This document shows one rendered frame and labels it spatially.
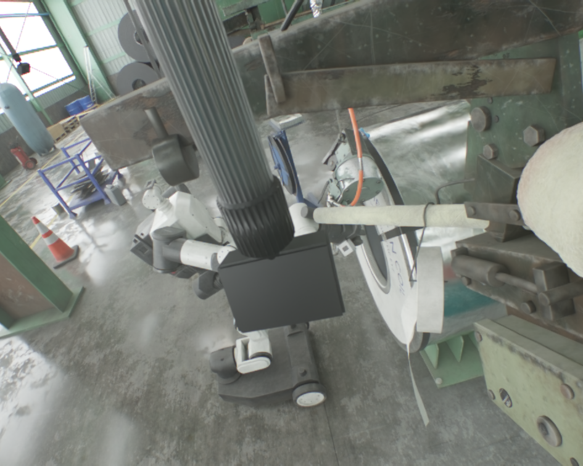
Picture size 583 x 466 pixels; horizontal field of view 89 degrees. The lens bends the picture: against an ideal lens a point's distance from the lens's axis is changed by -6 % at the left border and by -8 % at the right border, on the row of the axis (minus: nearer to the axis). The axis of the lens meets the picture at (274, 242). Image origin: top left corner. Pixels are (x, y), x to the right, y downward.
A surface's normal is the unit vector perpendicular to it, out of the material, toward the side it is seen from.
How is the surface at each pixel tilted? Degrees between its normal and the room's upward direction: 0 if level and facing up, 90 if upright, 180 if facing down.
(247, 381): 0
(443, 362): 0
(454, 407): 0
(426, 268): 17
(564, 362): 35
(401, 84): 90
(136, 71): 90
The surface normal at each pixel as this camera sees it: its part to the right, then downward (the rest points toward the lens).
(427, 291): -0.41, -0.10
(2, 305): 0.11, 0.59
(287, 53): -0.12, 0.65
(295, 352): -0.28, -0.75
